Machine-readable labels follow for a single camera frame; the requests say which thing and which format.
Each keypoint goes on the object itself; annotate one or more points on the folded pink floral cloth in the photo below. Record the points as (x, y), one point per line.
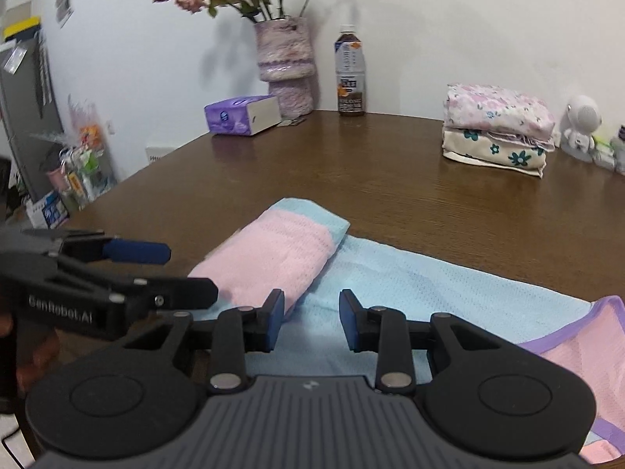
(498, 112)

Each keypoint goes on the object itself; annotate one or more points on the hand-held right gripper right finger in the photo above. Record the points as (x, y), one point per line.
(347, 320)

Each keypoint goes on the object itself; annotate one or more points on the grey cabinet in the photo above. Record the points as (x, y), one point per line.
(24, 122)

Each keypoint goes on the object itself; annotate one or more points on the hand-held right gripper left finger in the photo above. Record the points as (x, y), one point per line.
(276, 320)

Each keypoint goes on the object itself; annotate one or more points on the small green box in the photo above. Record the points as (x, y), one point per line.
(604, 154)

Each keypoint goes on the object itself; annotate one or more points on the rack with small packets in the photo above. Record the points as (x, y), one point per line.
(78, 176)

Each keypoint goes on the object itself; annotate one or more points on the white wall socket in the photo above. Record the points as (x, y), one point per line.
(110, 126)

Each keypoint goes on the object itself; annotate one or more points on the tea bottle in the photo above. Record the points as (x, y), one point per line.
(350, 73)

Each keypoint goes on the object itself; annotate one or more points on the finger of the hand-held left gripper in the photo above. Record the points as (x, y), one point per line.
(190, 293)
(141, 252)

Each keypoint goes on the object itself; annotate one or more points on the folded cream floral cloth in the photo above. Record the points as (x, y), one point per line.
(488, 151)

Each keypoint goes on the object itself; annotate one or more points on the purple tissue box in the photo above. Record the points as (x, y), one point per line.
(234, 116)

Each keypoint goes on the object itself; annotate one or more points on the white robot speaker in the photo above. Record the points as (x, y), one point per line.
(581, 117)

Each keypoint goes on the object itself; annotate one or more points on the purple fuzzy vase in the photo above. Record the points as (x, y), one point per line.
(285, 58)

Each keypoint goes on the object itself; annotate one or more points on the low white wall outlet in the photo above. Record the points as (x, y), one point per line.
(161, 154)

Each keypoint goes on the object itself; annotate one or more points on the pink and blue sleeveless top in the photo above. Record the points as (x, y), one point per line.
(415, 293)

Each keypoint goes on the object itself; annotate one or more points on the person's left hand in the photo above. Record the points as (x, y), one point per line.
(34, 366)

